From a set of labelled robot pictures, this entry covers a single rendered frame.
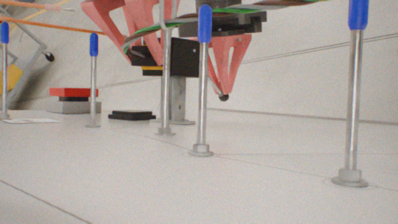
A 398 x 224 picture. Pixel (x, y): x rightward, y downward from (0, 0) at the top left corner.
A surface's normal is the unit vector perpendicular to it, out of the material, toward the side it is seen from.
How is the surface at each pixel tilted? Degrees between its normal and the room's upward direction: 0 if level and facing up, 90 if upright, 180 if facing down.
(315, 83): 0
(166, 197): 53
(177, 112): 102
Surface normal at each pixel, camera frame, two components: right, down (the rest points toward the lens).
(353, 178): -0.02, 0.05
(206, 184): 0.03, -1.00
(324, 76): -0.59, -0.59
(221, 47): -0.51, 0.54
